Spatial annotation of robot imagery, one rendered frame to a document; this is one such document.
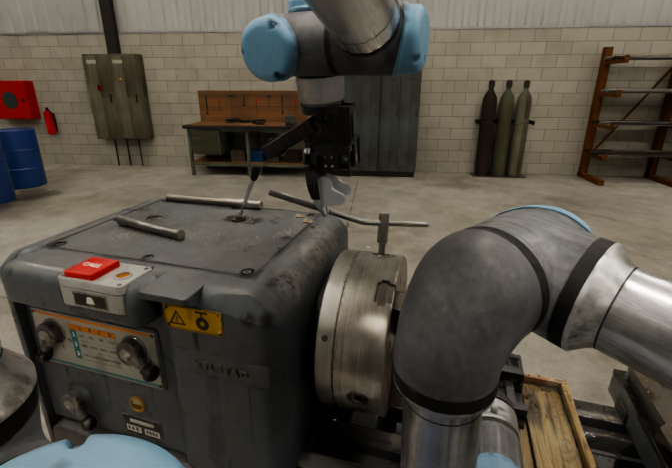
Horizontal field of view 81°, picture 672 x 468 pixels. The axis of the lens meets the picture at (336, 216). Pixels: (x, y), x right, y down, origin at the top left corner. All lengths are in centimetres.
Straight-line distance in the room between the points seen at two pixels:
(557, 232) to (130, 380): 77
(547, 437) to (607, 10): 760
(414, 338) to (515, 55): 733
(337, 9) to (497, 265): 26
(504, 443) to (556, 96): 740
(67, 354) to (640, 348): 92
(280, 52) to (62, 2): 895
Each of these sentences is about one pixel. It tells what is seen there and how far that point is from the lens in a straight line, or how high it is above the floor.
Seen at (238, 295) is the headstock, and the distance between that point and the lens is 64.
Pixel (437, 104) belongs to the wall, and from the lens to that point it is 734.
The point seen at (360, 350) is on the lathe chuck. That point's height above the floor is 114.
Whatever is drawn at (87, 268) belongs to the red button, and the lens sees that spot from 79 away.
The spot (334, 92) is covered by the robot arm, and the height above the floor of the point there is 155.
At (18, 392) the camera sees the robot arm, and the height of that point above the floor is 140.
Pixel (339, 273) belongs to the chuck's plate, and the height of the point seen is 123.
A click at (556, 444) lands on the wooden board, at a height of 88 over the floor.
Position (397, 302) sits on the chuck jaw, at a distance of 72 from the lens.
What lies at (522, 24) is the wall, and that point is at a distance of 772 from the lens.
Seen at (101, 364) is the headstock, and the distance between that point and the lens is 93.
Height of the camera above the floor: 156
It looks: 19 degrees down
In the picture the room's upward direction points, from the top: straight up
